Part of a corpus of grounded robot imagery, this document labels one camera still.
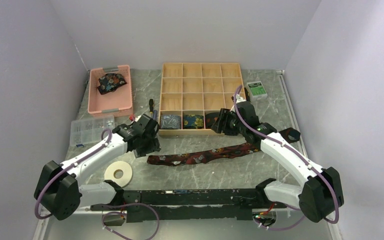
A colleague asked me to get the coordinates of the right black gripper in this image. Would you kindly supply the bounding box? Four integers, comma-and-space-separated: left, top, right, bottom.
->
211, 108, 246, 136

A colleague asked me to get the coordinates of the dark red floral tie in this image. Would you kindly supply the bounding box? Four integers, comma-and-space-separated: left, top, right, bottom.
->
146, 143, 261, 167

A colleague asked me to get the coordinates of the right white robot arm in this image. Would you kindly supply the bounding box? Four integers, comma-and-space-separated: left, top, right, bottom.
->
211, 101, 344, 224

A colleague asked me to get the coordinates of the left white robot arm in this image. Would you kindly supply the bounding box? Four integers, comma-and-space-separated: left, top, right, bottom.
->
33, 114, 161, 220

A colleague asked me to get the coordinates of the white tape roll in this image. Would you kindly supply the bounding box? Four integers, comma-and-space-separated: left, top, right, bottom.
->
104, 161, 133, 188

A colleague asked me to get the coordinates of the black orange rolled tie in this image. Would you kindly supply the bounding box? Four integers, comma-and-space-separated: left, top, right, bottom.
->
204, 112, 220, 129

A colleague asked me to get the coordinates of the blue red screwdriver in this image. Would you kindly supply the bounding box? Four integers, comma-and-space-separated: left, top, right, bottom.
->
152, 110, 158, 120

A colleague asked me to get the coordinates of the blue grey rolled tie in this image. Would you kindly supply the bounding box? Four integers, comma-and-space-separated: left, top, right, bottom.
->
160, 114, 182, 130

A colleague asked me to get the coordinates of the navy yellow rolled tie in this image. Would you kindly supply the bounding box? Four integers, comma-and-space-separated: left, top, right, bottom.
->
183, 114, 204, 129

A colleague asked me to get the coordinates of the thin black yellow screwdriver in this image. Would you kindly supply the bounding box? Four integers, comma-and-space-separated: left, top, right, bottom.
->
244, 88, 250, 102

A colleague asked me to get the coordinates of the green white small box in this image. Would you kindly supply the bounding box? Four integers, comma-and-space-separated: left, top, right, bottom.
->
245, 80, 268, 102

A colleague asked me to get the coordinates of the wooden compartment tray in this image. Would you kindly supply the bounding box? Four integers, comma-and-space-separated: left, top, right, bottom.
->
158, 62, 244, 118

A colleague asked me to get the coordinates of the pink plastic basket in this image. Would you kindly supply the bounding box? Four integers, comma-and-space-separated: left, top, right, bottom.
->
87, 65, 134, 117

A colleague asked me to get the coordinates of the clear plastic screw box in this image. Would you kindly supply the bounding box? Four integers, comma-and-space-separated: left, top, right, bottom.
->
69, 115, 115, 148

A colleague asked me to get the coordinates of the black floral tie in basket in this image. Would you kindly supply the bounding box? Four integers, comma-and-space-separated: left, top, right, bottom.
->
96, 73, 127, 95

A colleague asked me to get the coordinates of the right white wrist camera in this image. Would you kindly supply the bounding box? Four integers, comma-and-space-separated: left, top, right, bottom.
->
232, 95, 247, 104

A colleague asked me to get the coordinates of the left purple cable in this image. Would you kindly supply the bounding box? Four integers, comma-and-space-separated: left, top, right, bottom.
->
101, 202, 161, 240

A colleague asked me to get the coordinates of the aluminium rail at right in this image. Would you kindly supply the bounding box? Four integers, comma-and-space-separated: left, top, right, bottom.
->
276, 70, 308, 157

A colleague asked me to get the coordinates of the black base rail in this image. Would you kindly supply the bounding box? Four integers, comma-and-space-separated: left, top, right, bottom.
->
90, 188, 286, 223

